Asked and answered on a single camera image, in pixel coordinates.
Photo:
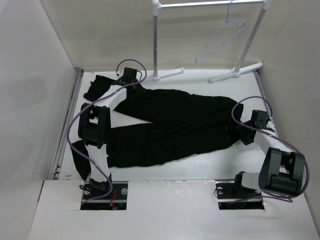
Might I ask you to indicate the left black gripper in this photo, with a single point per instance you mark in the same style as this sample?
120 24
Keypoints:
139 92

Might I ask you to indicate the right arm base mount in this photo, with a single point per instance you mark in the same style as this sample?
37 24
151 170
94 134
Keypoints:
232 196

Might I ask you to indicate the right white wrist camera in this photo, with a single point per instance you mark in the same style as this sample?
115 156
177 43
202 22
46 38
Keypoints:
270 126

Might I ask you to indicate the light blue wire hanger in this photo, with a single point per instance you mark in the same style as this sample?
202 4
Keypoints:
224 34

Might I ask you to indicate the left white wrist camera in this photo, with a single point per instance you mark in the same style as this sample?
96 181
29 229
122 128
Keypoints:
119 74

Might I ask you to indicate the black trousers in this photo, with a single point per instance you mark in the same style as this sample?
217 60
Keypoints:
175 125

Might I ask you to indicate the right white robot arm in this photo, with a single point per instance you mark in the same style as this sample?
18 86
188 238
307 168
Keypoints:
282 170

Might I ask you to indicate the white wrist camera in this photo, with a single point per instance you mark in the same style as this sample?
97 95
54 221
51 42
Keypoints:
119 74
270 126

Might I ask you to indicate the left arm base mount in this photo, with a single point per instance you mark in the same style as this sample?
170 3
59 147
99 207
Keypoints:
115 201

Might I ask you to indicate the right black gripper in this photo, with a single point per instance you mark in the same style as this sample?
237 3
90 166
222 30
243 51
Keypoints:
246 140

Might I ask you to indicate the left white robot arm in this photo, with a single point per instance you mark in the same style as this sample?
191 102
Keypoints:
89 153

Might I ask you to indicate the white clothes rack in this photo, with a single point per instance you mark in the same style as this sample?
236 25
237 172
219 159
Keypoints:
238 70

